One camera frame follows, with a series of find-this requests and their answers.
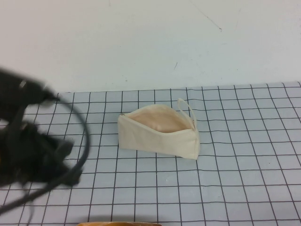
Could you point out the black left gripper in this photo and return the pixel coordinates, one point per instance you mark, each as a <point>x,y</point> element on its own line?
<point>28,155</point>

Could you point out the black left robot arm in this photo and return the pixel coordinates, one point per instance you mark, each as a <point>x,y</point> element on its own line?
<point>14,94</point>

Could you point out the cream fabric pencil case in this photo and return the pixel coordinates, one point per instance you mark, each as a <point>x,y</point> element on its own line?
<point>150,141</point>

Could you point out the tan curved object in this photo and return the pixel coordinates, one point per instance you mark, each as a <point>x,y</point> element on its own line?
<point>117,224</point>

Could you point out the blue checked tablecloth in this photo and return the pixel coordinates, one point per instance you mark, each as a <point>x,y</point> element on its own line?
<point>235,176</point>

